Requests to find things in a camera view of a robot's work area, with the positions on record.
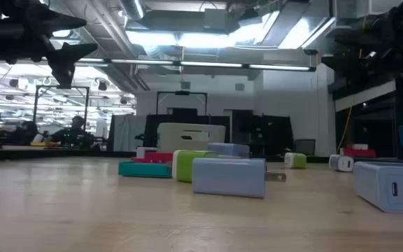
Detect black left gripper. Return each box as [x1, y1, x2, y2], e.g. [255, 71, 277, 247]
[0, 0, 99, 90]

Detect long ceiling light fixture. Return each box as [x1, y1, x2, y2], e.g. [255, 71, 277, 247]
[75, 57, 317, 73]

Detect black partition panels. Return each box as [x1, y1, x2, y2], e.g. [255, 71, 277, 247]
[143, 107, 295, 157]

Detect grey cover sheet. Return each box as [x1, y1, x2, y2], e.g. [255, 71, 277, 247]
[107, 113, 147, 153]

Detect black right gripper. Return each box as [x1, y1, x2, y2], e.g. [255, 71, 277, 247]
[322, 20, 403, 92]

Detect small white grey charger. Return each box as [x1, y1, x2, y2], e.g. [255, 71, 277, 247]
[329, 154, 355, 173]

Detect red white background box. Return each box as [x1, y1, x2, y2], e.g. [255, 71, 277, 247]
[342, 143, 377, 159]

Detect person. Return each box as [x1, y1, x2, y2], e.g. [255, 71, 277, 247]
[47, 115, 94, 148]
[11, 120, 45, 146]

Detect blue-grey wall charger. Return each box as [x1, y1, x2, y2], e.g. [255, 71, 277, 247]
[353, 160, 403, 215]
[191, 157, 288, 200]
[207, 142, 252, 159]

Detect red wall charger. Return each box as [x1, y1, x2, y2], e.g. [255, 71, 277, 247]
[144, 151, 174, 164]

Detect black metal gantry frame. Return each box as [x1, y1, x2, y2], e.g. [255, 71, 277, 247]
[155, 90, 208, 116]
[32, 85, 91, 141]

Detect teal labelled card box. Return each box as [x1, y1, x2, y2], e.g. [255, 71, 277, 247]
[118, 160, 173, 179]

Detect green white wall charger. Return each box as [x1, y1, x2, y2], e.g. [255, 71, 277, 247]
[284, 152, 308, 169]
[172, 149, 220, 183]

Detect white plastic storage bin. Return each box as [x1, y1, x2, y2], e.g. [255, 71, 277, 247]
[157, 122, 227, 153]

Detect yellow hanging cable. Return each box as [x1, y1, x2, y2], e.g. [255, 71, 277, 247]
[336, 104, 353, 154]

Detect background wooden workbench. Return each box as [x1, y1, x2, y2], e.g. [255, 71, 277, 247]
[0, 144, 136, 162]

